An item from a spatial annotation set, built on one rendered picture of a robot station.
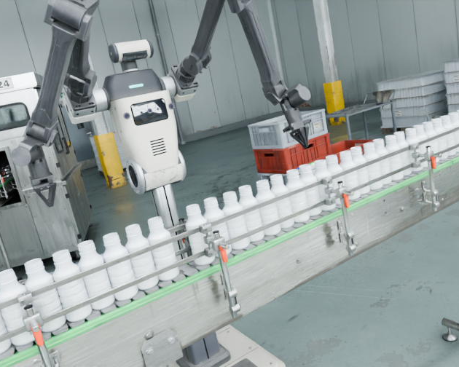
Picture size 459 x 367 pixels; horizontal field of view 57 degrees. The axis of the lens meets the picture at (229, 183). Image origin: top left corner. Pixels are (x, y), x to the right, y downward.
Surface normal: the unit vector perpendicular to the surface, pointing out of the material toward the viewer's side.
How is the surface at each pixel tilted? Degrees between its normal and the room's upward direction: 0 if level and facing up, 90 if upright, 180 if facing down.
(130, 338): 90
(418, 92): 89
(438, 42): 90
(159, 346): 90
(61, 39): 109
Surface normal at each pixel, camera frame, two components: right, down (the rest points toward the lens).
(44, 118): -0.08, 0.54
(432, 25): -0.83, 0.29
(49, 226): 0.25, 0.17
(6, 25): 0.52, 0.08
